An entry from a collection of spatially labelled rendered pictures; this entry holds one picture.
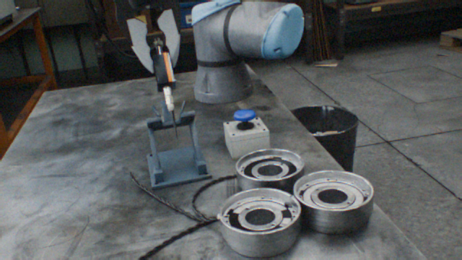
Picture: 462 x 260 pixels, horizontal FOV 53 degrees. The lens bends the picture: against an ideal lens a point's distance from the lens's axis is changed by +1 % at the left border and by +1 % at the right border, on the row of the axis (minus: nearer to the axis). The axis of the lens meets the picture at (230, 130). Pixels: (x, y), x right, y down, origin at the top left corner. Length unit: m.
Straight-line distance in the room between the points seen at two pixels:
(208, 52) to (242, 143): 0.34
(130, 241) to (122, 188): 0.15
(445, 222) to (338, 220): 1.54
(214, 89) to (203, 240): 0.54
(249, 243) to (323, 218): 0.10
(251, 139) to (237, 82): 0.32
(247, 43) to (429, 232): 1.29
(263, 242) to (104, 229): 0.24
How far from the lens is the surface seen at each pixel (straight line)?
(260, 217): 0.63
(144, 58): 0.73
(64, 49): 4.69
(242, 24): 1.02
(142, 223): 0.68
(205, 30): 1.08
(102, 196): 0.77
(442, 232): 2.06
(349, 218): 0.61
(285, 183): 0.67
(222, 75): 1.09
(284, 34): 0.99
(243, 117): 0.81
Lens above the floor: 1.17
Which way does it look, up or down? 23 degrees down
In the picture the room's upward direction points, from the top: 6 degrees counter-clockwise
